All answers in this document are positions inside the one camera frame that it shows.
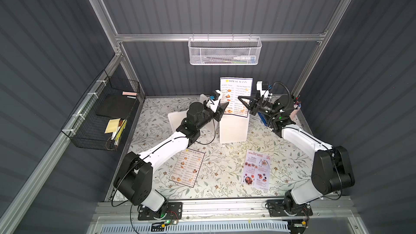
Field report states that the pink pen cup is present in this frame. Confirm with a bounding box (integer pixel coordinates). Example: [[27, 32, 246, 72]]
[[290, 102, 301, 120]]

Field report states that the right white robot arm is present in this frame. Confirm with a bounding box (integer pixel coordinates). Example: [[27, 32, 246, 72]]
[[238, 94, 355, 216]]

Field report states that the black wire wall basket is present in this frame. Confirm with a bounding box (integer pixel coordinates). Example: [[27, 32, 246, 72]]
[[61, 71, 141, 151]]

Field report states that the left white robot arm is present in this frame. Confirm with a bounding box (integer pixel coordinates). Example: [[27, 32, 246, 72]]
[[113, 99, 229, 218]]

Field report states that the pink special menu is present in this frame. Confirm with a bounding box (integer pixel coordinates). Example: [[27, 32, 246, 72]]
[[242, 150, 271, 192]]

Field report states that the black notebook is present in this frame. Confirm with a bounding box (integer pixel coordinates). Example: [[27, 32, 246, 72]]
[[95, 95, 136, 119]]

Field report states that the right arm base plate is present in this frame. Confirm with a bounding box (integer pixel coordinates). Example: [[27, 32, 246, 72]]
[[264, 199, 313, 217]]

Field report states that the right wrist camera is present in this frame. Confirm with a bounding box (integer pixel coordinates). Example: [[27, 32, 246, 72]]
[[256, 81, 271, 99]]

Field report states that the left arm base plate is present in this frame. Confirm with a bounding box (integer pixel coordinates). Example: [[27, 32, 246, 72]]
[[137, 201, 183, 221]]

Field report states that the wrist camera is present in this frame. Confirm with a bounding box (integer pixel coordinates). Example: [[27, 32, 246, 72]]
[[206, 90, 222, 113], [256, 81, 271, 99]]

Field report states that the white tube in basket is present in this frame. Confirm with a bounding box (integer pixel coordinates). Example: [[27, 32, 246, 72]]
[[232, 55, 258, 65]]

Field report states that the yellow sticky notepad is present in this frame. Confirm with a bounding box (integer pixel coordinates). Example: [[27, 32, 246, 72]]
[[105, 119, 121, 134]]

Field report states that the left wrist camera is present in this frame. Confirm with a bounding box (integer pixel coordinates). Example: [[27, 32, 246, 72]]
[[206, 90, 222, 113]]

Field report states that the dim sum menu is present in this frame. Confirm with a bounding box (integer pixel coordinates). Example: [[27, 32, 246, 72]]
[[169, 148, 205, 188], [220, 77, 253, 118]]

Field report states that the pink eraser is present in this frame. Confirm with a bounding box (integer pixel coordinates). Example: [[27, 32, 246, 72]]
[[122, 92, 138, 96]]

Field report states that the yellow patterned roll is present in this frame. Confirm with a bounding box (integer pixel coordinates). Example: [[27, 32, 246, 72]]
[[111, 119, 127, 146]]

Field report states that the white rack panel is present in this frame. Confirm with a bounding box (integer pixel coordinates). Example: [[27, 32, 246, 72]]
[[168, 110, 200, 138], [199, 94, 214, 128], [219, 114, 249, 144]]

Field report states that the white wire mesh basket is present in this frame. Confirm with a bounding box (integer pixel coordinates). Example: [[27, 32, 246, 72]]
[[187, 35, 262, 66]]

